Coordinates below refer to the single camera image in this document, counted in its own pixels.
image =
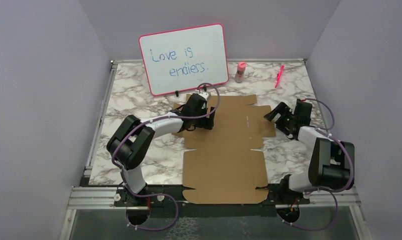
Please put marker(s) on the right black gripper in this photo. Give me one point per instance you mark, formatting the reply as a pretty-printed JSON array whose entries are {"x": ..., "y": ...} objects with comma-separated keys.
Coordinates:
[{"x": 283, "y": 109}]

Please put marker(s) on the pink-framed whiteboard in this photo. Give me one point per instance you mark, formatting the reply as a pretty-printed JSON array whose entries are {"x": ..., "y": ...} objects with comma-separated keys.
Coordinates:
[{"x": 180, "y": 60}]

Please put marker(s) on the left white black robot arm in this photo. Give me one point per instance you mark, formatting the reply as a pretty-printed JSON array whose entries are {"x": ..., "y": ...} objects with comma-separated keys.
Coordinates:
[{"x": 129, "y": 144}]

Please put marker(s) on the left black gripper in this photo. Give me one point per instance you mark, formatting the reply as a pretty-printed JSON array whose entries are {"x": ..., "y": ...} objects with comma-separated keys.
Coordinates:
[{"x": 206, "y": 123}]

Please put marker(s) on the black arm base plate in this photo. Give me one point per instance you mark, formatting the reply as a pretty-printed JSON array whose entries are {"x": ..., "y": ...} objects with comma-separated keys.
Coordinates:
[{"x": 163, "y": 207}]

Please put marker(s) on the brown cardboard box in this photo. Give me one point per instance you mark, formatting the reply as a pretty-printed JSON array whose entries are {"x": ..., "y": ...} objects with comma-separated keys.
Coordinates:
[{"x": 226, "y": 165}]

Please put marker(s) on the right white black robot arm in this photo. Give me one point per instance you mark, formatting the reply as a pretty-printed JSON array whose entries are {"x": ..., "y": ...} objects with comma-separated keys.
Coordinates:
[{"x": 331, "y": 160}]

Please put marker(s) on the pink marker pen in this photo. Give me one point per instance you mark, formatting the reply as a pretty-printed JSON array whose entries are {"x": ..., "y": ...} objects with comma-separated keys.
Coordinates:
[{"x": 279, "y": 75}]

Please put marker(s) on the pink-capped spray bottle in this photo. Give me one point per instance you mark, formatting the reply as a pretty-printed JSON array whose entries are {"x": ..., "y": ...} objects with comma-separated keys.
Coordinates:
[{"x": 239, "y": 75}]

